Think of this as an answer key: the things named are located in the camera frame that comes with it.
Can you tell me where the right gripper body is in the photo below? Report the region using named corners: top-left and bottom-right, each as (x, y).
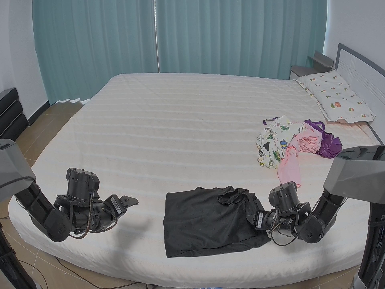
top-left (254, 210), bottom-right (279, 231)

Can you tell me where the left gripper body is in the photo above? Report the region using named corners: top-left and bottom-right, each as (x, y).
top-left (90, 194), bottom-right (128, 232)

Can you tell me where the black T-shirt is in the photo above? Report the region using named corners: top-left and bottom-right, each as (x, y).
top-left (163, 186), bottom-right (271, 258)

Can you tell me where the pink garment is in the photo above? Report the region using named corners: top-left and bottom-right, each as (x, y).
top-left (277, 130), bottom-right (322, 189)

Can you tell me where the white printed garment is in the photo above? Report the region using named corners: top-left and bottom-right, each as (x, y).
top-left (256, 116), bottom-right (306, 169)

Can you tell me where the purple garment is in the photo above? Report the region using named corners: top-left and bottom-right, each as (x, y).
top-left (304, 119), bottom-right (343, 159)

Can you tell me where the bed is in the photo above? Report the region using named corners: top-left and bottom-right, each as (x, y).
top-left (8, 43), bottom-right (385, 288)

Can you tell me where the black chest of drawers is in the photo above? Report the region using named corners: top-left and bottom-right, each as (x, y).
top-left (0, 88), bottom-right (28, 138)

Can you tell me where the white printed pillow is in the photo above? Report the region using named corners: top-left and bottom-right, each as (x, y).
top-left (296, 69), bottom-right (376, 123)

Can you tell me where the grey bedside table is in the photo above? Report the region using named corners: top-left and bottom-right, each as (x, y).
top-left (290, 51), bottom-right (334, 80)

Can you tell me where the black cable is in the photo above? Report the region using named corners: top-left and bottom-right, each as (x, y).
top-left (56, 258), bottom-right (136, 289)

